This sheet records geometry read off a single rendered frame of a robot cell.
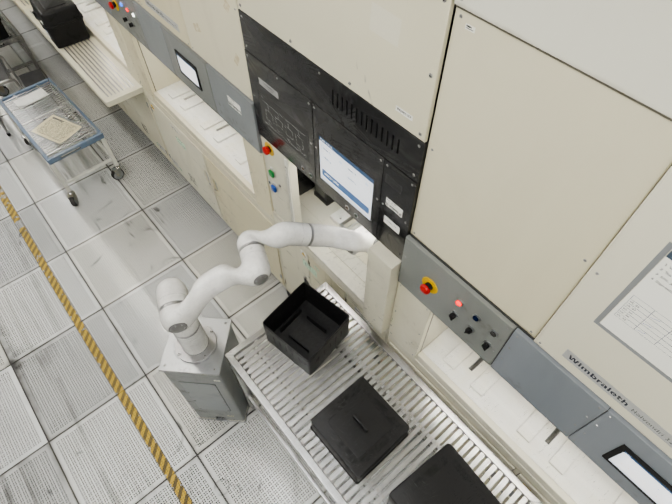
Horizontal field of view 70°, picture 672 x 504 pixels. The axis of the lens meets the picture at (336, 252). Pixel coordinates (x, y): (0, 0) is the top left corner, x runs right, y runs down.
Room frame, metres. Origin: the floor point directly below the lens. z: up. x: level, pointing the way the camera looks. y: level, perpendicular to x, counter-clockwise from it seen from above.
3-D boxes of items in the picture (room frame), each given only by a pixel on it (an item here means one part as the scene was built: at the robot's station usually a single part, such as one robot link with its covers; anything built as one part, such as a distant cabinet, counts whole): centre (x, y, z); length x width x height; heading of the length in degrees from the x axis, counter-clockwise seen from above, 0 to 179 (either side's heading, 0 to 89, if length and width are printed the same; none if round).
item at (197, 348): (0.93, 0.65, 0.85); 0.19 x 0.19 x 0.18
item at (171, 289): (0.96, 0.66, 1.07); 0.19 x 0.12 x 0.24; 19
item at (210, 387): (0.93, 0.65, 0.38); 0.28 x 0.28 x 0.76; 85
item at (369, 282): (1.56, -0.28, 0.98); 0.95 x 0.88 x 1.95; 130
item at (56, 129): (2.75, 2.03, 0.47); 0.31 x 0.23 x 0.02; 61
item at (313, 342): (0.96, 0.13, 0.85); 0.28 x 0.28 x 0.17; 50
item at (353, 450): (0.53, -0.09, 0.83); 0.29 x 0.29 x 0.13; 41
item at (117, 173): (2.91, 2.12, 0.24); 0.97 x 0.52 x 0.48; 43
